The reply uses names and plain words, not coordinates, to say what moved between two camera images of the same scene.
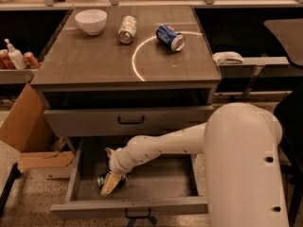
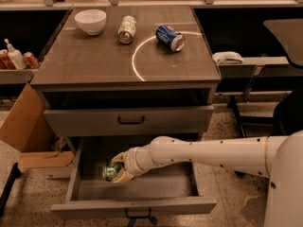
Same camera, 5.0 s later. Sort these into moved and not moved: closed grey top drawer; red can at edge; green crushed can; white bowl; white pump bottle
Moved: green crushed can
Not moved: closed grey top drawer; white pump bottle; red can at edge; white bowl
